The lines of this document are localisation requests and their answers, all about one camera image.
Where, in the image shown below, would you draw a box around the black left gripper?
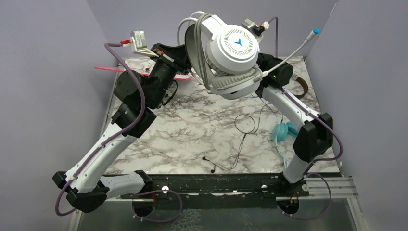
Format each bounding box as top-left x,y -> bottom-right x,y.
147,39 -> 201,108

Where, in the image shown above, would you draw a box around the white grey over-ear headphones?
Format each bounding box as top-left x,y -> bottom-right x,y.
177,11 -> 319,100

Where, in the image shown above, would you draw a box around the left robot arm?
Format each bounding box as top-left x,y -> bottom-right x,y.
52,43 -> 191,213

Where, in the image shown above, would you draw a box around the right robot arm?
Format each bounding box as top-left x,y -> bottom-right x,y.
256,53 -> 333,196

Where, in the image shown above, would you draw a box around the brown over-ear headphones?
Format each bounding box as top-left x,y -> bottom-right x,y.
291,75 -> 309,99

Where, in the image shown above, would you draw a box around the teal cat-ear headphones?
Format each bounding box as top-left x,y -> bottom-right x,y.
272,121 -> 298,168

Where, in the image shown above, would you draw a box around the blue wired earbuds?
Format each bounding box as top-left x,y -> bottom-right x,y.
245,94 -> 279,114

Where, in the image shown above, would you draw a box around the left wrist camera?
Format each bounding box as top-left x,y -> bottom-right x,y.
120,30 -> 158,57

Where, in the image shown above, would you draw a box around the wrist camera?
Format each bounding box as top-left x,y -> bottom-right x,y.
120,30 -> 158,57
241,18 -> 270,42

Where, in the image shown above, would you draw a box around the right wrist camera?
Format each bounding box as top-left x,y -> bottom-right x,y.
241,18 -> 270,42

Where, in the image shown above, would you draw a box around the black wired earbuds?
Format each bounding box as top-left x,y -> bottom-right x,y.
202,102 -> 271,174

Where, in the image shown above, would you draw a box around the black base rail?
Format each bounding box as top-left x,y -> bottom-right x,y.
121,172 -> 310,211

